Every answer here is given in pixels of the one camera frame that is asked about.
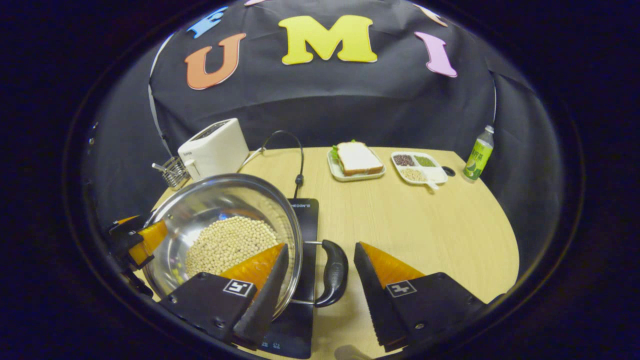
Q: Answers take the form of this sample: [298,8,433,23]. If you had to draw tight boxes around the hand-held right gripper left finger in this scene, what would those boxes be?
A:
[159,243,291,351]

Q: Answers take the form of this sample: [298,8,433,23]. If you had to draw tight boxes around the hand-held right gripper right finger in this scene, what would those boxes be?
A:
[353,241,487,353]

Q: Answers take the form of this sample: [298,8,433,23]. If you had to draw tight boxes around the pile of soybeans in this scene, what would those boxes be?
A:
[185,215,280,279]

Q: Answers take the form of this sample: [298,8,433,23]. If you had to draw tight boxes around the stainless steel pot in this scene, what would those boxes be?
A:
[141,173,349,321]

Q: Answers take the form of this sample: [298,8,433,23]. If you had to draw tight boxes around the black induction cooktop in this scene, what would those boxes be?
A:
[257,198,321,360]

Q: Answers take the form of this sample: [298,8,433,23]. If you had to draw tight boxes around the white toaster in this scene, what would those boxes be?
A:
[177,118,250,182]

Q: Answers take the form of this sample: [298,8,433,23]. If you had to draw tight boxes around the white rectangular plate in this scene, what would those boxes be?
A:
[327,147,387,182]

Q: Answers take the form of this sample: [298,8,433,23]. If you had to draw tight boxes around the white divided tray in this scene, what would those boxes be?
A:
[390,151,449,192]

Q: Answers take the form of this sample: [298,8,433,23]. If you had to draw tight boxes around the white bread sandwich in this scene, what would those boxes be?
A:
[331,140,385,177]

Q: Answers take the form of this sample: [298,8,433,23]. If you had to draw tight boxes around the green label drink bottle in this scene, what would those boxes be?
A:
[462,125,495,183]

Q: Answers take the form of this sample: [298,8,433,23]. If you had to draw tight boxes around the black backdrop cloth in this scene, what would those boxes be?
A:
[82,0,566,281]

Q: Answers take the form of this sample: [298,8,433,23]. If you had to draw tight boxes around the small metal wire rack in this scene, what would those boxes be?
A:
[151,156,191,191]

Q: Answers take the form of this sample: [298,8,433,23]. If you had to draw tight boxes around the black power cable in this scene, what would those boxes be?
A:
[261,130,306,200]

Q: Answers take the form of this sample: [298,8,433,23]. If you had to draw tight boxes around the white toaster cable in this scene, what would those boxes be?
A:
[240,147,266,171]

